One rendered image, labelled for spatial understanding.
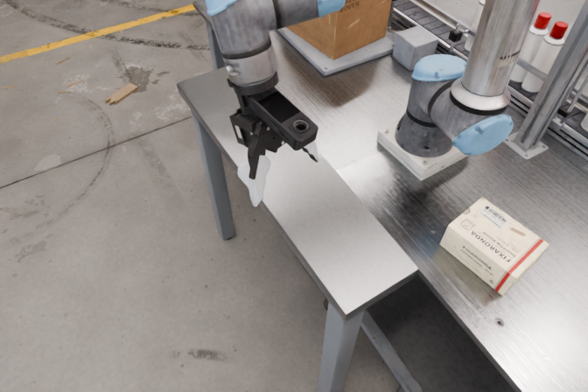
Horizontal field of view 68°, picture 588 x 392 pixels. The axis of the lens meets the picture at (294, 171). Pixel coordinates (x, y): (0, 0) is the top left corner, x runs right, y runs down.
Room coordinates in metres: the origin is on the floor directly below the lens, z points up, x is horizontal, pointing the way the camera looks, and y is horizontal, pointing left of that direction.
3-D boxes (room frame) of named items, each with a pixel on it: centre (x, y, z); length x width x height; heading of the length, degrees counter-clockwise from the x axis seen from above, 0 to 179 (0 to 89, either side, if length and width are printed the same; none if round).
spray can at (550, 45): (1.04, -0.69, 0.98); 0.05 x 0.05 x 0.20
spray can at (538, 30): (1.09, -0.67, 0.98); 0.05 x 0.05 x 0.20
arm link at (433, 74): (0.84, -0.34, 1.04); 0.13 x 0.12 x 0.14; 19
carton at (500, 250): (0.51, -0.42, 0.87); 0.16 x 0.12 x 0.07; 39
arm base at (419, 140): (0.84, -0.34, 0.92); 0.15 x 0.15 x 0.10
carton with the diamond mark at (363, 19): (1.42, -0.13, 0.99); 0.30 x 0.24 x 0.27; 37
